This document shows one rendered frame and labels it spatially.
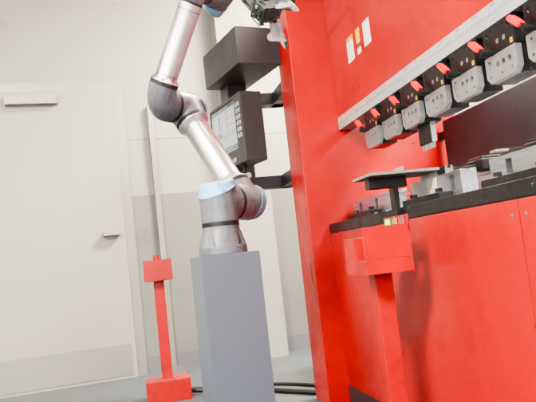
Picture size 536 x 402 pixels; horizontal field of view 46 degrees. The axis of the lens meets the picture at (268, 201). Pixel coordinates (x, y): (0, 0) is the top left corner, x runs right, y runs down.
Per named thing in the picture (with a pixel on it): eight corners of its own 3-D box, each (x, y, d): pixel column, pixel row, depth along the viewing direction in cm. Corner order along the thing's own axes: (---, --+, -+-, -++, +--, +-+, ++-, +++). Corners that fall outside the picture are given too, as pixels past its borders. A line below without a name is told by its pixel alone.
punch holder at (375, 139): (367, 149, 282) (362, 113, 283) (384, 148, 284) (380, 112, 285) (379, 143, 267) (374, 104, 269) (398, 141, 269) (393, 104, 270)
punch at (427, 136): (420, 151, 238) (417, 127, 239) (425, 151, 238) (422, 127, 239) (432, 147, 228) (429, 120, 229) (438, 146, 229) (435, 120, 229)
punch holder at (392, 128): (384, 140, 262) (379, 102, 264) (403, 139, 264) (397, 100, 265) (398, 133, 248) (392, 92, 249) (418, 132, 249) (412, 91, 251)
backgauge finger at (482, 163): (430, 176, 239) (428, 163, 239) (491, 171, 245) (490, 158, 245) (445, 171, 227) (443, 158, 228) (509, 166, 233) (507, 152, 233)
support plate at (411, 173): (352, 183, 235) (352, 179, 235) (417, 177, 241) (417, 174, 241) (369, 175, 218) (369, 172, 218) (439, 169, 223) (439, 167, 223)
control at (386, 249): (347, 275, 215) (340, 222, 217) (391, 269, 218) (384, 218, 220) (367, 275, 196) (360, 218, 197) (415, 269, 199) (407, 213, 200)
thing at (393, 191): (371, 238, 227) (364, 179, 229) (408, 234, 230) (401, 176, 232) (375, 238, 223) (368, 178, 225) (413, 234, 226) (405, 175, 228)
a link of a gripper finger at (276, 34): (269, 53, 205) (261, 25, 204) (284, 49, 208) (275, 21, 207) (275, 51, 203) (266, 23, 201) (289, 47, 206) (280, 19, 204)
